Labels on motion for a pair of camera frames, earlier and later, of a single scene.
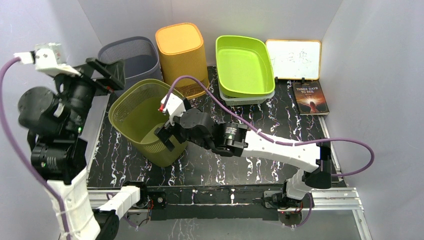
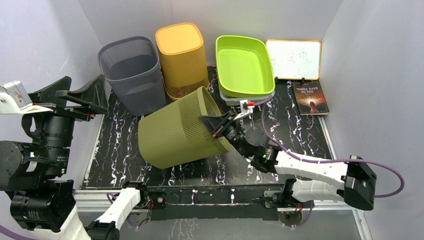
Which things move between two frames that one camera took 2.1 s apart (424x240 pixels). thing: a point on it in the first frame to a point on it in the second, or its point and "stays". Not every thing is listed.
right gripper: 165,133 to 217,125
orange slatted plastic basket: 181,47 stays
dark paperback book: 310,98 stays
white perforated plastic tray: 246,101 stays
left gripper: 112,73 to 55,95
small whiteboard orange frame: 294,59 stays
